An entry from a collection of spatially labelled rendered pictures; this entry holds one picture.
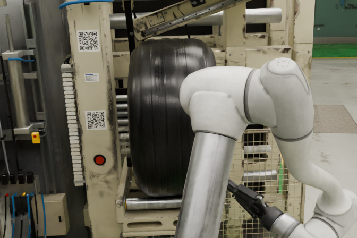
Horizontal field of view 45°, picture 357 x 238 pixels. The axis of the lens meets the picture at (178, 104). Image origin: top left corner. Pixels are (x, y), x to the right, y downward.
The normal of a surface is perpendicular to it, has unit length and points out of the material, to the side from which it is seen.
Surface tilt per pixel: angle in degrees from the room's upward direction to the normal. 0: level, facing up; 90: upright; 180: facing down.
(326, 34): 90
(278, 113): 110
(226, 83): 55
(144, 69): 41
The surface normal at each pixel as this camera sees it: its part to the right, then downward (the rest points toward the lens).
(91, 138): 0.04, 0.29
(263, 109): -0.32, 0.55
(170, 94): 0.01, -0.27
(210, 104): -0.48, -0.18
